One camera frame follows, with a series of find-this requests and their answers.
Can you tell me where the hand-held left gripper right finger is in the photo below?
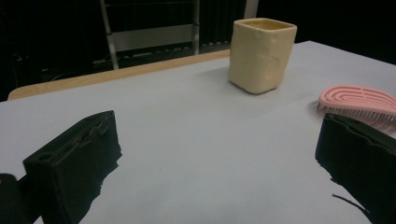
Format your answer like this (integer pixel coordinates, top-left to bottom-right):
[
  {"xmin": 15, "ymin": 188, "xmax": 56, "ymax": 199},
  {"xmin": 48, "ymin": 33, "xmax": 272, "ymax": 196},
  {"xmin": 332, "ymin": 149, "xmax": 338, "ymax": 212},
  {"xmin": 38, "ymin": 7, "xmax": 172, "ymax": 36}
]
[{"xmin": 315, "ymin": 112, "xmax": 396, "ymax": 224}]

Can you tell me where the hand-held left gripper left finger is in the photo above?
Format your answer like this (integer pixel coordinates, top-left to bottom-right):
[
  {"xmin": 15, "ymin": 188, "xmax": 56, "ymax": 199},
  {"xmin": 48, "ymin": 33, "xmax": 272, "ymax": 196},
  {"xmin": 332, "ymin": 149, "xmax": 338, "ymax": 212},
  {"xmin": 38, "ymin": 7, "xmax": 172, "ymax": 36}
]
[{"xmin": 22, "ymin": 109, "xmax": 123, "ymax": 224}]

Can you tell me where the pink hairbrush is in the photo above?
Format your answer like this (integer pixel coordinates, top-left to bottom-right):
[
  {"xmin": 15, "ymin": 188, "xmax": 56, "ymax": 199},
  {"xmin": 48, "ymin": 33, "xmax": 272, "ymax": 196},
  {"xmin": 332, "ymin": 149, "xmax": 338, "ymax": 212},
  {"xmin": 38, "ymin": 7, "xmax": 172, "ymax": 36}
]
[{"xmin": 317, "ymin": 85, "xmax": 396, "ymax": 133}]

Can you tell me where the cream square cup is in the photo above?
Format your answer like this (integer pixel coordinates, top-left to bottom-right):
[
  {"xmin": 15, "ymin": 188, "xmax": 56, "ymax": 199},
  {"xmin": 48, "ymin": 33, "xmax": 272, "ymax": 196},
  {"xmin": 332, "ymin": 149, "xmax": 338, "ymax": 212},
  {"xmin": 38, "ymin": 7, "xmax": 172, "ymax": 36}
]
[{"xmin": 228, "ymin": 17, "xmax": 298, "ymax": 95}]

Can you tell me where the grey metal stand frame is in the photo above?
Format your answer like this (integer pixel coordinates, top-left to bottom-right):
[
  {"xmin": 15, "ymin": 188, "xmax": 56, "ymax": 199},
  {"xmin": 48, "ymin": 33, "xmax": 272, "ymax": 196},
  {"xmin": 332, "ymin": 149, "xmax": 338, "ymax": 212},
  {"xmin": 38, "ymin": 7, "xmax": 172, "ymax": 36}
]
[{"xmin": 98, "ymin": 0, "xmax": 201, "ymax": 71}]

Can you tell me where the white metal post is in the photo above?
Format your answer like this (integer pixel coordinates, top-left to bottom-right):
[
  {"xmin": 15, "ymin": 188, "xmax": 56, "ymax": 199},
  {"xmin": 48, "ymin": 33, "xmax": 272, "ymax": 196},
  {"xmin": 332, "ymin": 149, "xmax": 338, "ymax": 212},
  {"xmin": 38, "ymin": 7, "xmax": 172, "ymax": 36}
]
[{"xmin": 243, "ymin": 0, "xmax": 260, "ymax": 20}]

